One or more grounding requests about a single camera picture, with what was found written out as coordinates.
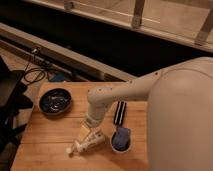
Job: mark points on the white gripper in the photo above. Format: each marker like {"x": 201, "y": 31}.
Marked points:
{"x": 94, "y": 117}

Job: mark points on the white plastic bottle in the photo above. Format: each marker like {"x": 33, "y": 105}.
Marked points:
{"x": 93, "y": 139}

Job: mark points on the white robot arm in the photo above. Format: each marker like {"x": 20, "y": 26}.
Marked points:
{"x": 179, "y": 113}

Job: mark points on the dark ceramic bowl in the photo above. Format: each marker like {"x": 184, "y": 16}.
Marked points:
{"x": 55, "y": 101}

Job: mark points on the blue cloth in cup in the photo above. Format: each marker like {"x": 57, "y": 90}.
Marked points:
{"x": 121, "y": 138}

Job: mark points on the black white striped block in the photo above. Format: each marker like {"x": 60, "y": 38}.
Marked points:
{"x": 120, "y": 113}

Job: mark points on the blue object behind table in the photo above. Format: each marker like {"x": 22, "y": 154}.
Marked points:
{"x": 58, "y": 78}

